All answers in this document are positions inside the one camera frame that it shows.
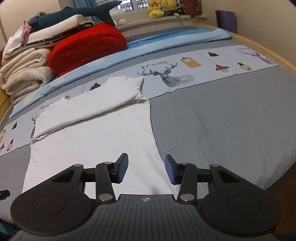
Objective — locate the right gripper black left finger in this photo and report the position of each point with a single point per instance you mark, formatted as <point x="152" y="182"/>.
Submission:
<point x="104" y="175"/>

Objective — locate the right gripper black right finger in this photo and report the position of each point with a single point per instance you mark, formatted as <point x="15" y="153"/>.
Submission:
<point x="188" y="176"/>

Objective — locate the white t-shirt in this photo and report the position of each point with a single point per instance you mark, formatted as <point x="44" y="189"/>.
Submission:
<point x="98" y="127"/>

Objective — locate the white folded clothes stack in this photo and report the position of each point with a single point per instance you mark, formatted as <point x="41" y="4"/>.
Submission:
<point x="22" y="35"/>

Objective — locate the grey printed bed cover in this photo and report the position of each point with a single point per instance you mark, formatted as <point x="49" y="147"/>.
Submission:
<point x="213" y="102"/>

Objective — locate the light blue blanket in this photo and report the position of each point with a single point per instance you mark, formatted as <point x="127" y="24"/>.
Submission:
<point x="134" y="49"/>

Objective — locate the cream folded blanket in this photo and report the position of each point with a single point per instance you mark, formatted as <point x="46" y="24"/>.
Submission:
<point x="25" y="73"/>

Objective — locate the white plush toy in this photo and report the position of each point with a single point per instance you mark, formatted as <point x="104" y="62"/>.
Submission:
<point x="118" y="16"/>

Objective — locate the purple box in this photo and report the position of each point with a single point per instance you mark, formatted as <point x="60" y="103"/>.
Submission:
<point x="226" y="20"/>

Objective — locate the dark teal shark plush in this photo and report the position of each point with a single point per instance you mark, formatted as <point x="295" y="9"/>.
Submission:
<point x="102" y="12"/>

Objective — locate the dark red plush toy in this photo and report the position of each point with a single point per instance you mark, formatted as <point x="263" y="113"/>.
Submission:
<point x="192" y="7"/>

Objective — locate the yellow plush toys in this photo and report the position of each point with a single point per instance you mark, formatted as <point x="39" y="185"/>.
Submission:
<point x="157" y="9"/>

